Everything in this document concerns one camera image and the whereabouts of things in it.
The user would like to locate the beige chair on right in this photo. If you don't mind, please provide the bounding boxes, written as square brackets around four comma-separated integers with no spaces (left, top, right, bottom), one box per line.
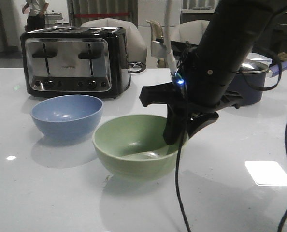
[170,20,210,45]

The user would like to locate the green bowl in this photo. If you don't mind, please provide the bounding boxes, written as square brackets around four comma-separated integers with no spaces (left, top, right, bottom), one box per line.
[92,115,180,181]

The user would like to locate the white cable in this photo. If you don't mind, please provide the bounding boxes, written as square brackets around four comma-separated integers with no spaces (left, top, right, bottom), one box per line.
[163,0,178,73]

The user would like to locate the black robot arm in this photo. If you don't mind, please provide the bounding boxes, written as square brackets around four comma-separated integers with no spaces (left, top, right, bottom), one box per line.
[140,0,287,145]

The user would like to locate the toaster power cord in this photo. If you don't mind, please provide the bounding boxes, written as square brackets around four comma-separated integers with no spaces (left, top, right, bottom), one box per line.
[127,61,146,73]

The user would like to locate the beige chair behind toaster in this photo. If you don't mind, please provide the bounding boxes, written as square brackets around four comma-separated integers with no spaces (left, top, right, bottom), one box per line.
[81,18,147,65]

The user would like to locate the black silver four-slot toaster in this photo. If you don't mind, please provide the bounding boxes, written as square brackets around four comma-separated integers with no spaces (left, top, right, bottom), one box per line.
[20,26,131,98]

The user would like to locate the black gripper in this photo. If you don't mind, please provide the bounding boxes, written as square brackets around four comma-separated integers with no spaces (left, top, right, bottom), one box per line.
[139,48,244,145]

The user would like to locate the person in background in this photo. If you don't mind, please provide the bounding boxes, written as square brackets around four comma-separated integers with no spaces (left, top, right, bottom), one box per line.
[22,0,49,32]

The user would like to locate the blue bowl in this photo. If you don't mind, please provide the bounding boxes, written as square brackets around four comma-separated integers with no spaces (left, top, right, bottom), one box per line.
[30,94,103,140]

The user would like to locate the cream office chair back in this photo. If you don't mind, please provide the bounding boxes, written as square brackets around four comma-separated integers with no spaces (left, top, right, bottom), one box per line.
[146,20,166,68]

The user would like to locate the dark blue saucepan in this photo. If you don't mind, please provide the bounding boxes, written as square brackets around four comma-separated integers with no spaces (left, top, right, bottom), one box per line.
[228,59,287,106]

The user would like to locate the white refrigerator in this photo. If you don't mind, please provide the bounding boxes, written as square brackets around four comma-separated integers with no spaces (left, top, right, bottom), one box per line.
[137,0,182,26]

